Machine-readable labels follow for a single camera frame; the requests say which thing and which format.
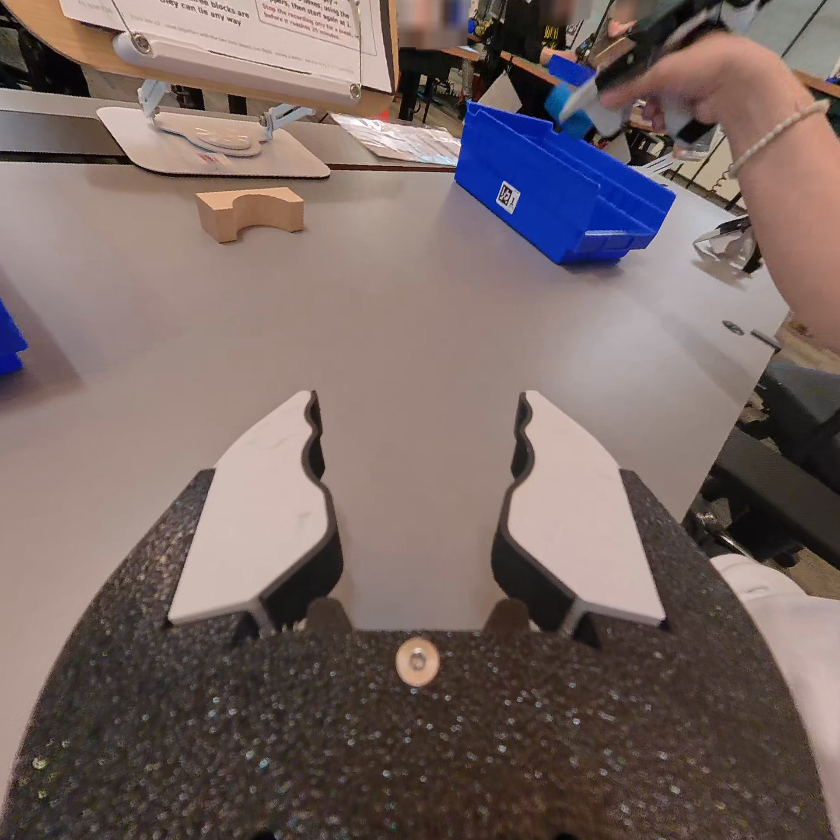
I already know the person's white shirt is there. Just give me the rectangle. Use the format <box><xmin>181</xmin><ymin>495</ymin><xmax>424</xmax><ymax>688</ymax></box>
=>
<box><xmin>712</xmin><ymin>554</ymin><xmax>840</xmax><ymax>762</ymax></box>

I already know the grey panel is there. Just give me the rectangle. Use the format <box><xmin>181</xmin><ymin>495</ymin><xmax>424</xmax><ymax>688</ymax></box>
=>
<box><xmin>479</xmin><ymin>69</ymin><xmax>522</xmax><ymax>116</ymax></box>

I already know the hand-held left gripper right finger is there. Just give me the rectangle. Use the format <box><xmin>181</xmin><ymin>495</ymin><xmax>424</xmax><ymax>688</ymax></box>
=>
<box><xmin>491</xmin><ymin>390</ymin><xmax>667</xmax><ymax>636</ymax></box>

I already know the blue wooden cylinder block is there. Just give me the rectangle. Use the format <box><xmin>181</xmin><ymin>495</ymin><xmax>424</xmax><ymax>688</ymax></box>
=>
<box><xmin>543</xmin><ymin>84</ymin><xmax>597</xmax><ymax>140</ymax></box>

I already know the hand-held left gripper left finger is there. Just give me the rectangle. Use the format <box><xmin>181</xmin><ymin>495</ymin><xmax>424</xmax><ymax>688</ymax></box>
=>
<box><xmin>167</xmin><ymin>390</ymin><xmax>345</xmax><ymax>636</ymax></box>

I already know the wooden board document stand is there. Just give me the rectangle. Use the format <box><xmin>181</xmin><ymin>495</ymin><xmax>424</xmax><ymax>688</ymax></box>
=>
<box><xmin>0</xmin><ymin>0</ymin><xmax>401</xmax><ymax>179</ymax></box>

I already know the spare hand-held gripper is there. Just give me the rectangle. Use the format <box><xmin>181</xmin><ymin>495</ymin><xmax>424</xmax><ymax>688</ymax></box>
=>
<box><xmin>692</xmin><ymin>217</ymin><xmax>765</xmax><ymax>277</ymax></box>

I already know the white bead bracelet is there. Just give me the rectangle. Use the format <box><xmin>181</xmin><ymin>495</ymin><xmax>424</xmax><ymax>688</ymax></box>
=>
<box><xmin>726</xmin><ymin>98</ymin><xmax>831</xmax><ymax>180</ymax></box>

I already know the printed instruction sheet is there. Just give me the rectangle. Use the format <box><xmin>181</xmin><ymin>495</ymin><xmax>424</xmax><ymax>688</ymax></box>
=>
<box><xmin>59</xmin><ymin>0</ymin><xmax>395</xmax><ymax>93</ymax></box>

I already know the laminated paper sheet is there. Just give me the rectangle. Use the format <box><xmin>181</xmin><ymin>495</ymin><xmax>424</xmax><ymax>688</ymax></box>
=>
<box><xmin>331</xmin><ymin>113</ymin><xmax>462</xmax><ymax>166</ymax></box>

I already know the tan wooden arch block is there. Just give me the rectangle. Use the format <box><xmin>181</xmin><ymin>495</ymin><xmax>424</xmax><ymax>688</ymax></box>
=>
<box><xmin>196</xmin><ymin>187</ymin><xmax>305</xmax><ymax>244</ymax></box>

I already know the grey desk with wooden edge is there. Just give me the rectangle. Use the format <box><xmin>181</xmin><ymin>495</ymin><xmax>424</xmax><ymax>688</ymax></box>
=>
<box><xmin>0</xmin><ymin>88</ymin><xmax>463</xmax><ymax>173</ymax></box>

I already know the blue plastic bin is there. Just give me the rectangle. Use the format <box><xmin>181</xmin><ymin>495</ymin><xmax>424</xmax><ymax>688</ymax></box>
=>
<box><xmin>455</xmin><ymin>100</ymin><xmax>677</xmax><ymax>265</ymax></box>
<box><xmin>548</xmin><ymin>54</ymin><xmax>595</xmax><ymax>86</ymax></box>
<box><xmin>0</xmin><ymin>298</ymin><xmax>28</xmax><ymax>375</ymax></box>

